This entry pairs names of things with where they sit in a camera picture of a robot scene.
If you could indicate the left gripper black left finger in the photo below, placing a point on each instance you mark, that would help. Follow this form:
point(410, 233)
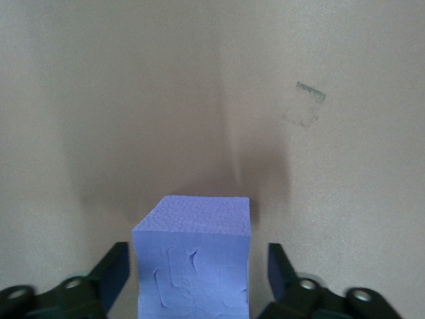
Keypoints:
point(106, 282)

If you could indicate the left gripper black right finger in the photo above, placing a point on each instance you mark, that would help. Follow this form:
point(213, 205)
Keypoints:
point(282, 282)

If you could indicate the purple foam block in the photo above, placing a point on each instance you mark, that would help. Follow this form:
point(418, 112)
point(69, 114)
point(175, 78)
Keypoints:
point(192, 266)

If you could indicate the brown table cover sheet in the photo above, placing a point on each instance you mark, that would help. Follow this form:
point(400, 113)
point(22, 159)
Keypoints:
point(133, 83)

